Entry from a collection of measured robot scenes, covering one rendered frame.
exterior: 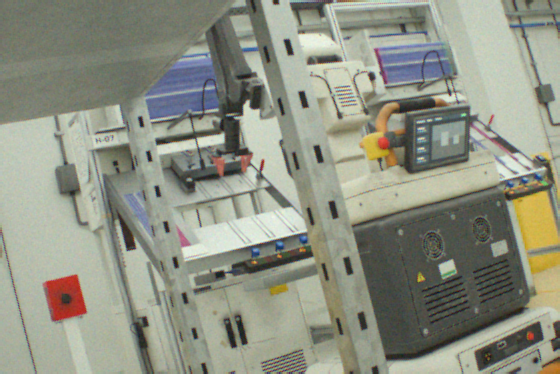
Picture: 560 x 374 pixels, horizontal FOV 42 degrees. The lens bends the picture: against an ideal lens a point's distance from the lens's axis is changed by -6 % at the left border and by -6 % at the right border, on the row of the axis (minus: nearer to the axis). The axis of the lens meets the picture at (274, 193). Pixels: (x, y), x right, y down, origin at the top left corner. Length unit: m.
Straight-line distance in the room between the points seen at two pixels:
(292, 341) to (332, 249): 2.77
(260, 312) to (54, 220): 1.88
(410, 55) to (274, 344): 1.82
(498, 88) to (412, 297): 4.14
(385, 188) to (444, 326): 0.43
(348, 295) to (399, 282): 1.44
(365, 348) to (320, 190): 0.14
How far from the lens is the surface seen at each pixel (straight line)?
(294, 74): 0.68
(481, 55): 6.12
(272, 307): 3.39
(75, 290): 2.92
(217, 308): 3.28
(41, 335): 4.75
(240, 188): 3.39
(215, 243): 3.04
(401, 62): 4.24
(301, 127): 0.67
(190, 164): 3.40
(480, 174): 2.39
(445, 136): 2.25
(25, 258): 4.76
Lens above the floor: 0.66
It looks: 5 degrees up
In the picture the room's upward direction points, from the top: 15 degrees counter-clockwise
